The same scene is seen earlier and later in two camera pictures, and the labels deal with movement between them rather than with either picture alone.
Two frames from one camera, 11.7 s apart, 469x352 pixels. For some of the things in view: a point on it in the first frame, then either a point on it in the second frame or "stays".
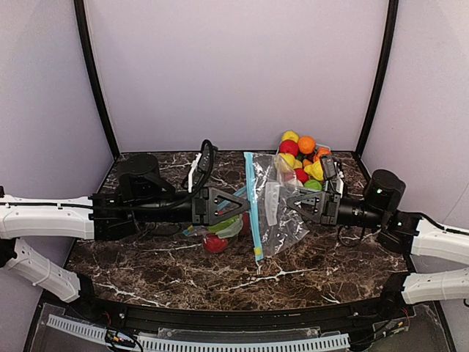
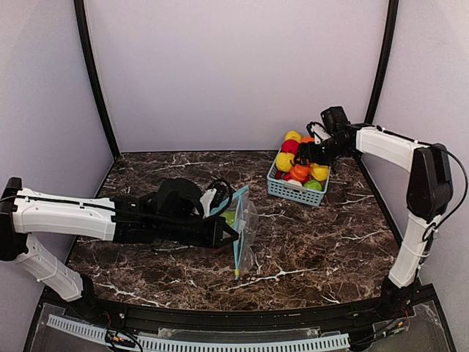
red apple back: [289, 146] stays
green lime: [314, 185] stays
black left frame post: [80, 12] stays
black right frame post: [385, 78] stays
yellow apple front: [289, 158] stays
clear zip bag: [274, 224] -> [246, 222]
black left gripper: [200, 206] -> [204, 232]
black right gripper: [332, 207] -> [312, 151]
